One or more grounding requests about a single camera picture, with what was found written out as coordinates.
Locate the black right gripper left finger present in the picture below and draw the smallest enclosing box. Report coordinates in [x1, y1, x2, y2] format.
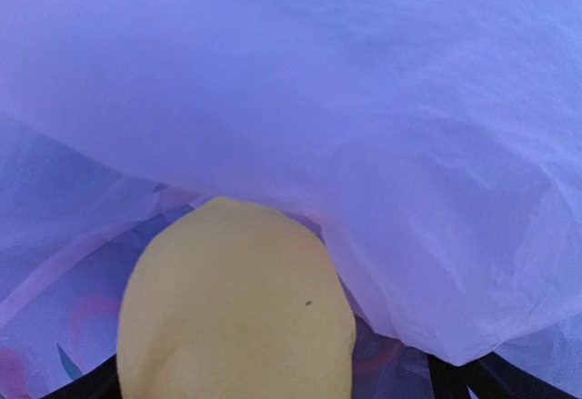
[45, 355, 119, 399]

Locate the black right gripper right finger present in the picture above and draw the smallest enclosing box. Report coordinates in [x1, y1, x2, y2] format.
[426, 353, 575, 399]

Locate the yellow lemon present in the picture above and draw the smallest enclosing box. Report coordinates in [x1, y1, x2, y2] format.
[117, 198, 356, 398]

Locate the pink plastic bag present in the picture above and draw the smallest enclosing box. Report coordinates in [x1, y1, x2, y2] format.
[1, 0, 581, 398]

